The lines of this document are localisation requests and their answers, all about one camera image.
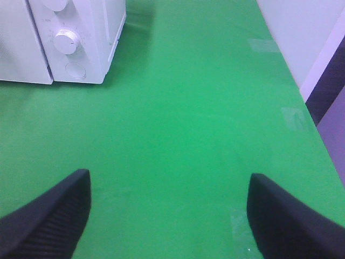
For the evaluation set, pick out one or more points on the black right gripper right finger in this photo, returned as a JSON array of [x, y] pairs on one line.
[[285, 227]]

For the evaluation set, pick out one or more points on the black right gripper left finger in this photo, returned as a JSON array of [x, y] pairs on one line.
[[51, 225]]

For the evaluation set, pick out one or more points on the round white door button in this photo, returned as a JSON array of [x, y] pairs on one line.
[[75, 70]]

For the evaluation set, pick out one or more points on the white microwave door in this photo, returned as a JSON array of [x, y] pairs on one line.
[[22, 55]]

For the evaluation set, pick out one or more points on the green table cloth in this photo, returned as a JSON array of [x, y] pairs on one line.
[[195, 102]]

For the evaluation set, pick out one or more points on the white microwave oven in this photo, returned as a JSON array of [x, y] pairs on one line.
[[98, 24]]

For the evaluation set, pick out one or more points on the lower white microwave knob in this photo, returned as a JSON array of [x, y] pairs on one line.
[[66, 41]]

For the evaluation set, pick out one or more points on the white microwave knob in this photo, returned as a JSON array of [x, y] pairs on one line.
[[66, 41], [56, 5]]

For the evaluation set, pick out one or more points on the upper white microwave knob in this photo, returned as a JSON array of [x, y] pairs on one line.
[[56, 5]]

